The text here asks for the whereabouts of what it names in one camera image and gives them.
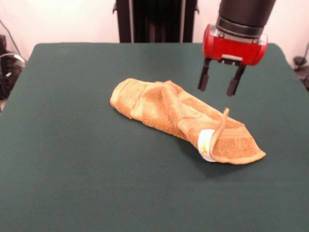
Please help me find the black equipment pile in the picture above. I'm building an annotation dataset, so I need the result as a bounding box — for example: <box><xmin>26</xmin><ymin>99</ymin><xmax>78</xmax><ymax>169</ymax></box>
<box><xmin>0</xmin><ymin>35</ymin><xmax>27</xmax><ymax>100</ymax></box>

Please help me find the dark green table cloth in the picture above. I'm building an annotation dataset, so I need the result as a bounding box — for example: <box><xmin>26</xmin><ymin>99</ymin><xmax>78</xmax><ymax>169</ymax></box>
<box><xmin>0</xmin><ymin>42</ymin><xmax>309</xmax><ymax>232</ymax></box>

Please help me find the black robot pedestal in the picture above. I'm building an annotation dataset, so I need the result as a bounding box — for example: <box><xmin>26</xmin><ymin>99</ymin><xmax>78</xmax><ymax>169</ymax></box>
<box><xmin>111</xmin><ymin>0</ymin><xmax>199</xmax><ymax>44</ymax></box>

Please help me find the tan terry towel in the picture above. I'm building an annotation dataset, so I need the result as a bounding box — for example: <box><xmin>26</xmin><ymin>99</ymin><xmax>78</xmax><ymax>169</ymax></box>
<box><xmin>110</xmin><ymin>77</ymin><xmax>267</xmax><ymax>164</ymax></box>

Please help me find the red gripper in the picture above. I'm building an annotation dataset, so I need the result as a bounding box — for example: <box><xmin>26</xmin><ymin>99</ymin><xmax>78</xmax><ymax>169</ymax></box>
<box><xmin>197</xmin><ymin>23</ymin><xmax>268</xmax><ymax>97</ymax></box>

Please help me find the black stand base foot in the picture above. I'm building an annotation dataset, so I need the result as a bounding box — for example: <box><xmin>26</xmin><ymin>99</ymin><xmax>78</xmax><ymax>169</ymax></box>
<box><xmin>293</xmin><ymin>56</ymin><xmax>309</xmax><ymax>91</ymax></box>

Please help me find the thin grey cable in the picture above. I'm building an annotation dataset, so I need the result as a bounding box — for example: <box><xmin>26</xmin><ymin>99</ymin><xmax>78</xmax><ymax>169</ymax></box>
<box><xmin>0</xmin><ymin>18</ymin><xmax>26</xmax><ymax>64</ymax></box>

